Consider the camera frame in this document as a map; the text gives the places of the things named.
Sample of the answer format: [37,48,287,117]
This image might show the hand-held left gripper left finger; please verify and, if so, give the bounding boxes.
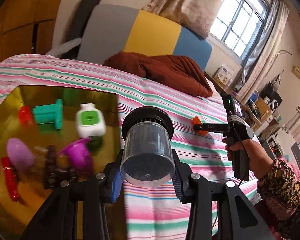
[20,150,125,240]

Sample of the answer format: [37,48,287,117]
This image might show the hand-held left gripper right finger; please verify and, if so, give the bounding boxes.
[171,150,275,240]

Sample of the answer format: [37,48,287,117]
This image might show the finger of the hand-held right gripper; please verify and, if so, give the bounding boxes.
[193,123,231,134]

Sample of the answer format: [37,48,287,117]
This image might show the orange cube blocks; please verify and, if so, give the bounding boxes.
[192,116,207,134]

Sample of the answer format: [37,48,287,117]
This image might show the grey canister with black lid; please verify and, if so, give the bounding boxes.
[120,106,176,188]

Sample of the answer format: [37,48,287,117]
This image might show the purple funnel toy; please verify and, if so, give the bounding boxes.
[59,137,93,175]

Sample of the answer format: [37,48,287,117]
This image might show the brown massage comb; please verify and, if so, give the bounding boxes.
[44,145,77,189]

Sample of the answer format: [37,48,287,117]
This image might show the red plastic bottle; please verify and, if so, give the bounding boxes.
[1,157,19,202]

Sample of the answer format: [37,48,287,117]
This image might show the gold tin box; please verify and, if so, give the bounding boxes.
[0,84,125,240]

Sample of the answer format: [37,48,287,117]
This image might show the person's right hand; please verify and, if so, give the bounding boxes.
[224,136,275,179]

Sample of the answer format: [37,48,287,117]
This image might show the cardboard box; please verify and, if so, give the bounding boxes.
[250,96,272,122]

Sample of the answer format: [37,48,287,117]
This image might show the black bag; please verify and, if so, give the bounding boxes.
[260,82,283,110]

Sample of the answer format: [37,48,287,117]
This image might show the white carton box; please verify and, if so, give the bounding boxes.
[214,64,234,85]

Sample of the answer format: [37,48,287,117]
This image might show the white and green plastic bottle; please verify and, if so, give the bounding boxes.
[75,103,107,139]

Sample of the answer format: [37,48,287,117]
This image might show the striped bed sheet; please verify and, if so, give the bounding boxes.
[0,54,263,240]

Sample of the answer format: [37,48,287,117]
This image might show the maroon blanket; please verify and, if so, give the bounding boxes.
[103,51,213,98]

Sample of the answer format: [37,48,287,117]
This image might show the silver grey curtain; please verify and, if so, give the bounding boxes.
[236,0,290,103]

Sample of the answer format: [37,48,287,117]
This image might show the teal plastic spool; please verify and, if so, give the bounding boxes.
[32,99,63,130]

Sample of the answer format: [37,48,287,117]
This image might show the window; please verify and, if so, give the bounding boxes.
[210,0,270,60]

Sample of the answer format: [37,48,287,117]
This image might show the purple oval toy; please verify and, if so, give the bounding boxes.
[6,137,35,172]

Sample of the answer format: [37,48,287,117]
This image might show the small red plastic piece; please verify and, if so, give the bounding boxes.
[19,106,33,126]

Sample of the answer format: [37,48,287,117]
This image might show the beige star print curtain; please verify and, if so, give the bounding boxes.
[142,0,228,39]

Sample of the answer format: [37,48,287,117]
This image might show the grey yellow blue headboard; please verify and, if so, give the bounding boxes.
[76,4,213,74]

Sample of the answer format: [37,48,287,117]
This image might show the black rolled mat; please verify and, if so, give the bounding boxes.
[66,0,102,43]

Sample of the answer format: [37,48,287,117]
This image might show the wooden wardrobe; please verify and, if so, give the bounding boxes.
[0,0,68,68]

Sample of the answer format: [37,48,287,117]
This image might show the white bed rail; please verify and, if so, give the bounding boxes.
[45,38,82,55]

